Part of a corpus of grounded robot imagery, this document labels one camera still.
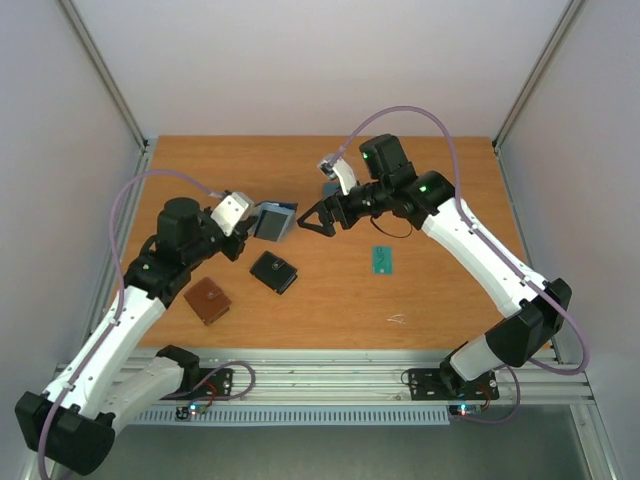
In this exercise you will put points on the dark blue card holder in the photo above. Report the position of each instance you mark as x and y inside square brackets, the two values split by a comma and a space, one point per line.
[284, 207]

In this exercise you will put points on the aluminium rail base frame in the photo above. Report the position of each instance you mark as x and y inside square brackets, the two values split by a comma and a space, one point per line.
[363, 377]

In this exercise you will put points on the green credit card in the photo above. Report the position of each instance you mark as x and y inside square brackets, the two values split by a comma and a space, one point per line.
[382, 260]

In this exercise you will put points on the slotted grey cable duct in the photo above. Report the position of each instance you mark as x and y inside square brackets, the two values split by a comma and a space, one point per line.
[267, 416]

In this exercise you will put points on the left aluminium corner post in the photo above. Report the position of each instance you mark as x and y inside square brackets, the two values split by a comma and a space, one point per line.
[73, 16]

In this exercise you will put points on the black credit card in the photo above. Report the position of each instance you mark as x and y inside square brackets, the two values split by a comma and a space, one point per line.
[272, 225]

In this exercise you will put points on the brown card holder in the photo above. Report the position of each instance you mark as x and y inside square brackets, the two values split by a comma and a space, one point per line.
[207, 300]

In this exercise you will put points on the right small circuit board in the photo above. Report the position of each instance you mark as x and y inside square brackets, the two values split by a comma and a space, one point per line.
[465, 409]

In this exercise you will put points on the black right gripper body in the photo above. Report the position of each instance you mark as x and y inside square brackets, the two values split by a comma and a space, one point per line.
[341, 208]

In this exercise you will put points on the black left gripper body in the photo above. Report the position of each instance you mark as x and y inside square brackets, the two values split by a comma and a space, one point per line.
[232, 252]

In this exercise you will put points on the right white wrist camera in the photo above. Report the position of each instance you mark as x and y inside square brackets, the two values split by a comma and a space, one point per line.
[336, 168]

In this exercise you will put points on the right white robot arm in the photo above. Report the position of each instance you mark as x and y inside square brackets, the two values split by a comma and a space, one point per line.
[529, 303]

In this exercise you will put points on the right aluminium corner post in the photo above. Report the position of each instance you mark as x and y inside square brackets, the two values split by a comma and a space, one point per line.
[559, 33]

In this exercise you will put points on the left small circuit board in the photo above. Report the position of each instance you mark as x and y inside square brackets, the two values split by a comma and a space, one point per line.
[191, 411]

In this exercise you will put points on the black card holder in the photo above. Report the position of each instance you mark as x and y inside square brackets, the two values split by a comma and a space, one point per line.
[274, 272]

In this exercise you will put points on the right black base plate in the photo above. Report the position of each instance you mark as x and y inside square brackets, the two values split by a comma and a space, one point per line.
[425, 385]

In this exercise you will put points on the teal card holder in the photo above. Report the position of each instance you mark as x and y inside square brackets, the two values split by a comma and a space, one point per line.
[330, 188]

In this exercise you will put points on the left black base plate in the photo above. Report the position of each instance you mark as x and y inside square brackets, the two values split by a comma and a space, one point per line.
[219, 384]

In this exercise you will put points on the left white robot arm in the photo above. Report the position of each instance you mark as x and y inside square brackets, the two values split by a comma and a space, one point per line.
[77, 417]

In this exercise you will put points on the small circuit board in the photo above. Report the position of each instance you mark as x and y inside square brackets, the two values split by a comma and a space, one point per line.
[465, 409]
[191, 411]

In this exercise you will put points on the aluminium corner post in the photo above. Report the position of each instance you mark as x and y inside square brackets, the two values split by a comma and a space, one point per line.
[73, 16]
[559, 33]

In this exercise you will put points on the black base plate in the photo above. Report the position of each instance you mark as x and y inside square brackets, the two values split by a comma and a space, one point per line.
[425, 385]
[219, 384]

